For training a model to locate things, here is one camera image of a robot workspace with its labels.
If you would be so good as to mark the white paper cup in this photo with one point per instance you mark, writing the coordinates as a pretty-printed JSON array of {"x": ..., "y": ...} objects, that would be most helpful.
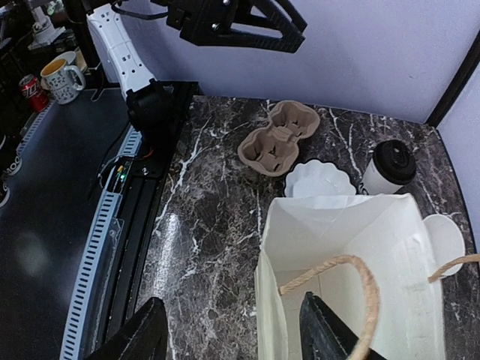
[{"x": 373, "y": 183}]

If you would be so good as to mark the speckled ceramic mug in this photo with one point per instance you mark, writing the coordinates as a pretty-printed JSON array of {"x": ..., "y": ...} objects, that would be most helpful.
[{"x": 64, "y": 81}]

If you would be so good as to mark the black plastic cup lid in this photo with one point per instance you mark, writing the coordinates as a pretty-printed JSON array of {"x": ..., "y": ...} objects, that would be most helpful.
[{"x": 394, "y": 162}]

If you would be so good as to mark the grey slotted cable duct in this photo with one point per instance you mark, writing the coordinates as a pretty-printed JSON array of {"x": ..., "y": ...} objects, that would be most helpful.
[{"x": 60, "y": 233}]

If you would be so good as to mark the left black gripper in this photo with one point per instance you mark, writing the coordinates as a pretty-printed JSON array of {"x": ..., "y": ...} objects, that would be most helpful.
[{"x": 208, "y": 24}]

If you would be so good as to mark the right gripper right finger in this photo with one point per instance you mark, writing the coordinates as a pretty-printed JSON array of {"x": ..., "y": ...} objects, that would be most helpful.
[{"x": 323, "y": 334}]

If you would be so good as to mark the stack of white paper cups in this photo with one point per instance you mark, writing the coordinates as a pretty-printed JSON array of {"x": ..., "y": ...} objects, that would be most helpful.
[{"x": 446, "y": 238}]

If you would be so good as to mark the red soda can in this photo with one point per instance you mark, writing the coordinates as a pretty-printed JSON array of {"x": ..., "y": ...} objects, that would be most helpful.
[{"x": 32, "y": 91}]

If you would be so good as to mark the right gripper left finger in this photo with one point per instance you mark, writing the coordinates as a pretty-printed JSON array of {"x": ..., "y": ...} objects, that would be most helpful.
[{"x": 143, "y": 336}]

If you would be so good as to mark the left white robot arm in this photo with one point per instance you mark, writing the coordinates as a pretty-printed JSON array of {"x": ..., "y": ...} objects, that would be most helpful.
[{"x": 151, "y": 109}]

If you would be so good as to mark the white scalloped bowl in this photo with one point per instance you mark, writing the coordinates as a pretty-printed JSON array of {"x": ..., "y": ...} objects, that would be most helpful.
[{"x": 316, "y": 178}]

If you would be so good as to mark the left black frame post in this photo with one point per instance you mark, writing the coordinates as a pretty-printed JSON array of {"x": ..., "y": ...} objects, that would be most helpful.
[{"x": 454, "y": 38}]

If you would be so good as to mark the beige paper bag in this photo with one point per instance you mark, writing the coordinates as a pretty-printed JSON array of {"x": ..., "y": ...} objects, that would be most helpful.
[{"x": 388, "y": 234}]

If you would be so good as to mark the brown cardboard cup carrier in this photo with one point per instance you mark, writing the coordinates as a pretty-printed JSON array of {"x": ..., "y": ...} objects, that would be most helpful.
[{"x": 272, "y": 150}]

